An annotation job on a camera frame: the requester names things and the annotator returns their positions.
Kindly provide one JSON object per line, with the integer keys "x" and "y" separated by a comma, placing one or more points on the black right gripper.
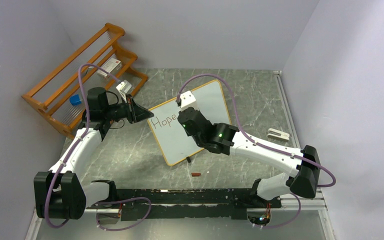
{"x": 187, "y": 133}

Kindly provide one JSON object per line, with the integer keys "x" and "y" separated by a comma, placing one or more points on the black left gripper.
{"x": 134, "y": 112}

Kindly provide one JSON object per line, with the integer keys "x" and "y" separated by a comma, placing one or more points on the yellow framed whiteboard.
{"x": 171, "y": 138}

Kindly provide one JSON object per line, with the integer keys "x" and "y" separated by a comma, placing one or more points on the brown marker cap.
{"x": 196, "y": 174}

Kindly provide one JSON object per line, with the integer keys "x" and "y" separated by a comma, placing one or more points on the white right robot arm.
{"x": 300, "y": 167}

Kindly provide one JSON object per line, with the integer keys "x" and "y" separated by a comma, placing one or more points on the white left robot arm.
{"x": 58, "y": 192}

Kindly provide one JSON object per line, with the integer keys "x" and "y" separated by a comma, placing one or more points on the white whiteboard eraser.
{"x": 278, "y": 135}

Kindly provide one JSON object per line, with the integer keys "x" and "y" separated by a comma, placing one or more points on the grey cardboard box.
{"x": 112, "y": 65}

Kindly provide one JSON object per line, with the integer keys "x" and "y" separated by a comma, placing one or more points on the blue cube block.
{"x": 76, "y": 100}

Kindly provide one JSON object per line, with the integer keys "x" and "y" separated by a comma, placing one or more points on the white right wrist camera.
{"x": 187, "y": 100}

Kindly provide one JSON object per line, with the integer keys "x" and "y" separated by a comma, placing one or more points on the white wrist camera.
{"x": 187, "y": 100}
{"x": 124, "y": 88}

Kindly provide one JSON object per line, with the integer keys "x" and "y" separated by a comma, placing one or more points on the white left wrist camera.
{"x": 124, "y": 88}

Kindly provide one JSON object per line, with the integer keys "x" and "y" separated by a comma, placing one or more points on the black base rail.
{"x": 233, "y": 203}

